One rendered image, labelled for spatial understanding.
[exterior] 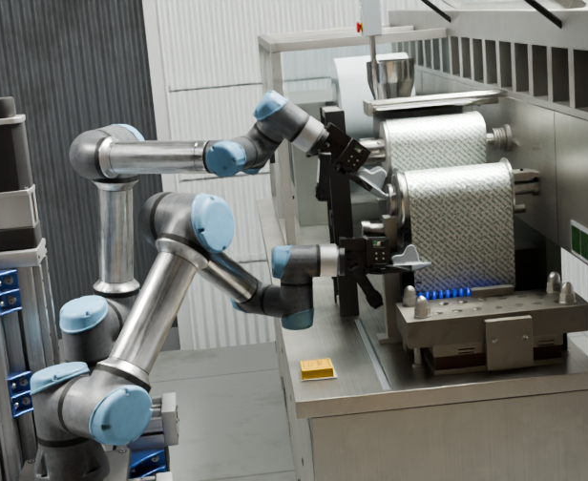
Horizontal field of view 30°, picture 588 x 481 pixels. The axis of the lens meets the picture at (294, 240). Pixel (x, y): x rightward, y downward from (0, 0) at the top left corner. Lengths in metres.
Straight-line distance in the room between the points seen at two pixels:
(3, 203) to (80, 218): 3.29
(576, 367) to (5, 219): 1.26
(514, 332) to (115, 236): 1.00
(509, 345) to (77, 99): 3.58
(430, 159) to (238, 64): 2.87
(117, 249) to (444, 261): 0.80
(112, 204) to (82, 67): 2.91
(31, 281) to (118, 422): 0.44
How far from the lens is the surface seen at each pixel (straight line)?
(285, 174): 3.49
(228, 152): 2.35
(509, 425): 2.41
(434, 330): 2.37
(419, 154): 2.73
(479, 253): 2.56
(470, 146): 2.75
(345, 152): 2.47
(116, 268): 2.75
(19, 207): 2.38
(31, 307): 2.40
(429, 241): 2.53
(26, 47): 5.61
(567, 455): 2.48
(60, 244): 5.71
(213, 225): 2.20
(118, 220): 2.72
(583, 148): 2.28
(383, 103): 2.77
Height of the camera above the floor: 1.71
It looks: 12 degrees down
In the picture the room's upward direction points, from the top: 5 degrees counter-clockwise
